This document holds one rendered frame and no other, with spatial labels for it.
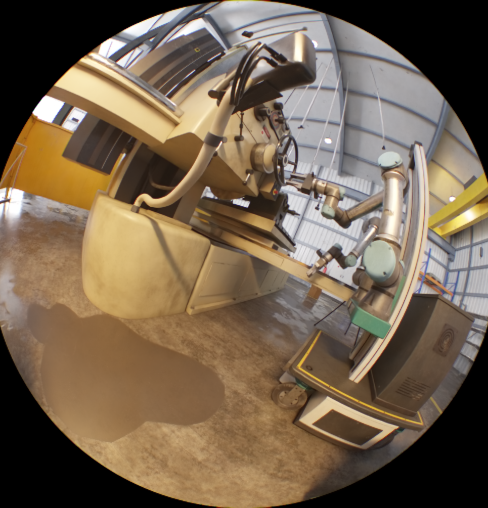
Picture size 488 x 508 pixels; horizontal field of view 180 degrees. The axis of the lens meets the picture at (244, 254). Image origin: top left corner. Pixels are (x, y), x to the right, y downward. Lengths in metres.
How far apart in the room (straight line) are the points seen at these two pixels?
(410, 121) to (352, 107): 2.62
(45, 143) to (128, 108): 2.45
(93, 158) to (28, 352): 1.16
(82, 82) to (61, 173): 2.20
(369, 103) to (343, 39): 2.94
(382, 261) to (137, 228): 0.96
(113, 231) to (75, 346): 0.58
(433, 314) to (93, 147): 2.01
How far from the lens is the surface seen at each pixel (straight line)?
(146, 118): 1.03
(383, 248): 0.52
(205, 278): 1.20
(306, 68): 0.42
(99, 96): 1.05
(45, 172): 3.23
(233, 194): 1.43
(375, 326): 0.63
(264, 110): 1.17
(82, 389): 0.77
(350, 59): 7.79
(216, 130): 0.40
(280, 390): 0.88
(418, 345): 0.80
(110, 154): 1.33
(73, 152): 1.35
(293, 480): 0.85
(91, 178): 3.07
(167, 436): 0.70
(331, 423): 0.85
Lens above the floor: 0.69
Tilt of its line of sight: 4 degrees down
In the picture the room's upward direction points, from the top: 24 degrees clockwise
